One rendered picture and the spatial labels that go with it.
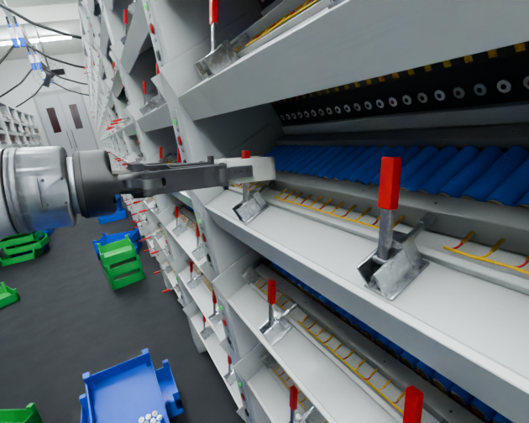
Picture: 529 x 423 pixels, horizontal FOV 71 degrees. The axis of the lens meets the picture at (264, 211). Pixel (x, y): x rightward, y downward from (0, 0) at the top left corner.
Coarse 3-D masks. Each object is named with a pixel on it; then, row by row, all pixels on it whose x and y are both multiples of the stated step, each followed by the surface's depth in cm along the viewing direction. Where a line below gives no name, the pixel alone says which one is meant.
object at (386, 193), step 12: (384, 168) 25; (396, 168) 24; (384, 180) 25; (396, 180) 24; (384, 192) 25; (396, 192) 25; (384, 204) 25; (396, 204) 25; (384, 216) 25; (384, 228) 25; (384, 240) 25; (384, 252) 26
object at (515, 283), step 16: (240, 192) 59; (288, 208) 45; (336, 224) 36; (432, 256) 26; (448, 256) 25; (464, 272) 24; (480, 272) 22; (496, 272) 22; (512, 288) 21; (528, 288) 20
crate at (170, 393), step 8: (160, 368) 134; (168, 368) 134; (160, 376) 135; (168, 376) 134; (160, 384) 134; (168, 384) 133; (168, 392) 129; (176, 392) 117; (80, 400) 123; (168, 400) 125; (176, 400) 117; (168, 408) 117; (176, 408) 118; (88, 416) 125; (168, 416) 117
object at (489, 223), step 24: (288, 192) 49; (312, 192) 42; (336, 192) 37; (360, 192) 34; (408, 192) 30; (336, 216) 36; (360, 216) 34; (408, 216) 30; (456, 216) 25; (480, 216) 24; (504, 216) 23; (528, 216) 22; (480, 240) 24; (504, 240) 23; (528, 240) 21; (504, 264) 21
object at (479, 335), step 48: (240, 144) 67; (240, 240) 57; (288, 240) 39; (336, 240) 35; (432, 240) 28; (336, 288) 31; (432, 288) 24; (480, 288) 22; (384, 336) 29; (432, 336) 21; (480, 336) 20; (528, 336) 18; (480, 384) 20; (528, 384) 17
